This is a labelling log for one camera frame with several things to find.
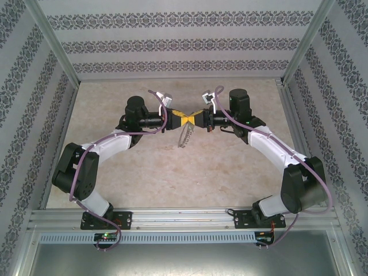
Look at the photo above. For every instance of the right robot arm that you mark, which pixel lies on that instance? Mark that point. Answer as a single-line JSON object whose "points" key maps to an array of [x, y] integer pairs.
{"points": [[302, 187]]}

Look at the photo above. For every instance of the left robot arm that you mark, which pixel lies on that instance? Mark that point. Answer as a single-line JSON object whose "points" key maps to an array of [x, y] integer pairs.
{"points": [[86, 172]]}

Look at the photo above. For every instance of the grey metal tray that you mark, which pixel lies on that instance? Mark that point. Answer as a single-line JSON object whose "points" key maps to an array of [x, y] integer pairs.
{"points": [[184, 261]]}

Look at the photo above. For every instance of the right white camera bracket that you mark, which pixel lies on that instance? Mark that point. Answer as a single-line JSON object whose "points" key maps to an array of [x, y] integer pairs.
{"points": [[214, 101]]}

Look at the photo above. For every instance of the white camera bracket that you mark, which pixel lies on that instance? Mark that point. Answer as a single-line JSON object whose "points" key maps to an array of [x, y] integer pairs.
{"points": [[160, 94], [214, 101]]}

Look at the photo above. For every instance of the left white camera bracket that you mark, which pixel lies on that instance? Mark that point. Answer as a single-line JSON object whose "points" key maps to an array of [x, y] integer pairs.
{"points": [[160, 94]]}

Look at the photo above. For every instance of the short aluminium floor rail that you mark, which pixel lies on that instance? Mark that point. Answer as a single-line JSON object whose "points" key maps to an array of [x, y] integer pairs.
{"points": [[181, 79]]}

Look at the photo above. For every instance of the aluminium frame post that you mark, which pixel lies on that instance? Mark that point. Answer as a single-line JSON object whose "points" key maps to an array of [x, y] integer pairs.
{"points": [[54, 43], [307, 43]]}

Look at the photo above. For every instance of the aluminium mounting rail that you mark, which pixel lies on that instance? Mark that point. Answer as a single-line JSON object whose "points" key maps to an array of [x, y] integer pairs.
{"points": [[184, 218]]}

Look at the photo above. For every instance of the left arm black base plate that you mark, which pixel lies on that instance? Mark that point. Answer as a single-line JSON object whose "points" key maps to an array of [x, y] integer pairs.
{"points": [[126, 220]]}

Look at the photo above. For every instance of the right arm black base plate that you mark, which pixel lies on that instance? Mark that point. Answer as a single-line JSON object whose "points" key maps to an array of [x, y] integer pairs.
{"points": [[240, 220]]}

